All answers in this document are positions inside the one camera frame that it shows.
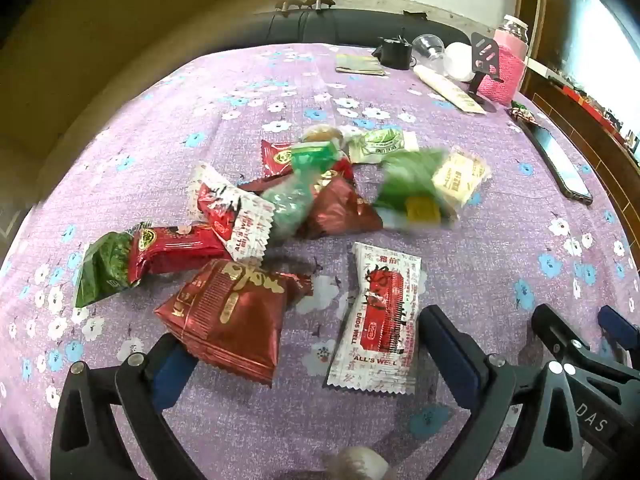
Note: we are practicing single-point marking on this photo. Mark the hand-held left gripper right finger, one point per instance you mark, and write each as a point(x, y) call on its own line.
point(452, 360)

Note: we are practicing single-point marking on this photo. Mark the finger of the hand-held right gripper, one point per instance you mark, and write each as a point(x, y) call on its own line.
point(600, 395)
point(620, 332)

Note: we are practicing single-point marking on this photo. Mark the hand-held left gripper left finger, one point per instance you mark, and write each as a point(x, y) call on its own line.
point(172, 370)

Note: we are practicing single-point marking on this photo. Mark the dark red foil snack packet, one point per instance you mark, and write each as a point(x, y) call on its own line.
point(225, 315)
point(340, 210)

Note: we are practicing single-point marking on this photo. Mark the white and red snack packet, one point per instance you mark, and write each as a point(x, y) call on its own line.
point(235, 215)
point(380, 320)

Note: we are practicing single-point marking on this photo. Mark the red packet with green label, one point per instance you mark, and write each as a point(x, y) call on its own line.
point(277, 157)
point(175, 252)

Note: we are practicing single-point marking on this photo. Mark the green packet with yellow patch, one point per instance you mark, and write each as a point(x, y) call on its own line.
point(405, 180)

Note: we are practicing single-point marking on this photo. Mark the teal green snack packet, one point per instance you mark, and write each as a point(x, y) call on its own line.
point(292, 195)

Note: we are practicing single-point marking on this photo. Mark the beige blurred object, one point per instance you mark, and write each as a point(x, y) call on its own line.
point(357, 465)

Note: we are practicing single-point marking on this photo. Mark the cream yellow snack packet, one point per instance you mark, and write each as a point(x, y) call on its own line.
point(460, 180)

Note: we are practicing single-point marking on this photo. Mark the black smartphone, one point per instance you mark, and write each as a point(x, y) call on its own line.
point(557, 160)

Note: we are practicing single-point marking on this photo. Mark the pale green white snack packet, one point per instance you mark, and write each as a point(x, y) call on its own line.
point(382, 146)

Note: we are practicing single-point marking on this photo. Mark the brown round snack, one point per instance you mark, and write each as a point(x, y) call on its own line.
point(322, 136)

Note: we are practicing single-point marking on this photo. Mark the purple floral tablecloth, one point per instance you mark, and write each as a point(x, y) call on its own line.
point(200, 110)

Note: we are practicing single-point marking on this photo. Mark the rolled beige paper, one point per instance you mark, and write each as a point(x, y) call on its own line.
point(450, 90)

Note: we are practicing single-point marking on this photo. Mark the bottle in pink knit cover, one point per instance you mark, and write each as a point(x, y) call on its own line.
point(510, 60)

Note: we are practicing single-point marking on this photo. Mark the television screen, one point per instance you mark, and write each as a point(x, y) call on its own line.
point(600, 35)

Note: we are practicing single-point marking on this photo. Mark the white round container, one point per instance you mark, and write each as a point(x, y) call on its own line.
point(459, 60)

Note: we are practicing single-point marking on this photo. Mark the black phone stand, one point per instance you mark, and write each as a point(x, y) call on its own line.
point(484, 57)

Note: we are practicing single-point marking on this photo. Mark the green booklet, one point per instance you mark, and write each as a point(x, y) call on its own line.
point(359, 64)

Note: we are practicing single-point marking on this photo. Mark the clear plastic cup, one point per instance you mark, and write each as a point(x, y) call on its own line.
point(429, 49)

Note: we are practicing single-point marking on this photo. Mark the small black device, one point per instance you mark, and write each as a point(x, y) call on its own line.
point(395, 52)

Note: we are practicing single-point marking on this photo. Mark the black leather sofa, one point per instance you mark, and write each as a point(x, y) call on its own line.
point(350, 25)

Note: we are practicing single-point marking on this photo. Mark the black metal clamp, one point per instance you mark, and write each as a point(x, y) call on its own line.
point(287, 6)
point(317, 0)

